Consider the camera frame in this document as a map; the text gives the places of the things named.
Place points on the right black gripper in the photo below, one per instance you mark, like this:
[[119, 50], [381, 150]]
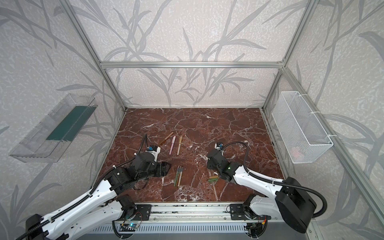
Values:
[[212, 163]]

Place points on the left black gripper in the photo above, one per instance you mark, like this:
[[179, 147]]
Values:
[[159, 169]]

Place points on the pink pen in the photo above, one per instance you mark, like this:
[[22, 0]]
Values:
[[172, 144]]

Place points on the tan pen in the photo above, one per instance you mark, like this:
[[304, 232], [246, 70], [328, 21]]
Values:
[[179, 145]]

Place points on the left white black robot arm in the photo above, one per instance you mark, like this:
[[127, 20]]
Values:
[[104, 202]]

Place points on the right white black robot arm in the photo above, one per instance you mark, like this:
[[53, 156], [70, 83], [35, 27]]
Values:
[[284, 199]]

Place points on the dark green pen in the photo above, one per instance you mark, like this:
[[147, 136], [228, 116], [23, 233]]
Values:
[[179, 173]]

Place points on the orange brown pen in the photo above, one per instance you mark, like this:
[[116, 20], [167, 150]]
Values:
[[180, 176]]

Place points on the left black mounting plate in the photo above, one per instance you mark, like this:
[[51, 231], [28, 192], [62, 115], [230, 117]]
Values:
[[137, 213]]

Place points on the black mounting plate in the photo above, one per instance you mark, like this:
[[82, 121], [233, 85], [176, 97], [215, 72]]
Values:
[[137, 213], [241, 212]]

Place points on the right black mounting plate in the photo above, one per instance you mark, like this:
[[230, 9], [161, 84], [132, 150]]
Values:
[[241, 212]]

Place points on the green circuit board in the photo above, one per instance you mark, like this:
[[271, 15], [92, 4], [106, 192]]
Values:
[[129, 227]]

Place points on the pink item in basket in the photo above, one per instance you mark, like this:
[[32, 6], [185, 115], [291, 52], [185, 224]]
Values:
[[297, 153]]

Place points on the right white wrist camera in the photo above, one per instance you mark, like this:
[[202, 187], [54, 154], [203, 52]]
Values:
[[219, 146]]

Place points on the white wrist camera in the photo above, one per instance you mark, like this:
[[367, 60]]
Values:
[[219, 146], [154, 150]]

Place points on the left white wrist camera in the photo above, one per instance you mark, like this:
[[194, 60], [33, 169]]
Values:
[[154, 150]]

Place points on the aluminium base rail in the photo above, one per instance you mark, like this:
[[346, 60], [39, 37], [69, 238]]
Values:
[[211, 212]]

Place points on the white wire mesh basket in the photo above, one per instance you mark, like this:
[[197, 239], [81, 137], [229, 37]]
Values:
[[299, 126]]

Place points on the clear plastic wall tray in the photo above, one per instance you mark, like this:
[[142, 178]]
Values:
[[48, 141]]

